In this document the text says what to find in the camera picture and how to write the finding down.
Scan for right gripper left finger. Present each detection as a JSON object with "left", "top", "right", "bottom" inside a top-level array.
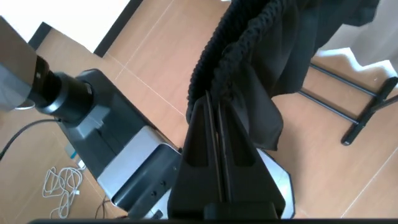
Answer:
[{"left": 167, "top": 91, "right": 227, "bottom": 218}]

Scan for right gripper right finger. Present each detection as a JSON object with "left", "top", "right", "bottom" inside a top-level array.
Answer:
[{"left": 216, "top": 100, "right": 286, "bottom": 218}]

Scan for black shorts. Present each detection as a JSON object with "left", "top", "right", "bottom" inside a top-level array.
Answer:
[{"left": 185, "top": 0, "right": 382, "bottom": 152}]

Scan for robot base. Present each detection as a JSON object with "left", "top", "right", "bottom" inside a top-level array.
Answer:
[{"left": 57, "top": 68, "right": 296, "bottom": 220}]

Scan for black clothes rack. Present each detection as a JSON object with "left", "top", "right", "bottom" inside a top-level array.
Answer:
[{"left": 297, "top": 62, "right": 398, "bottom": 147}]

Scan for white cable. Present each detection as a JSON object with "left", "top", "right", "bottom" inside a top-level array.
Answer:
[{"left": 42, "top": 158, "right": 88, "bottom": 220}]

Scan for black cable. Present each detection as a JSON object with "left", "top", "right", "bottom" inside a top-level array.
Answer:
[{"left": 0, "top": 119, "right": 60, "bottom": 160}]

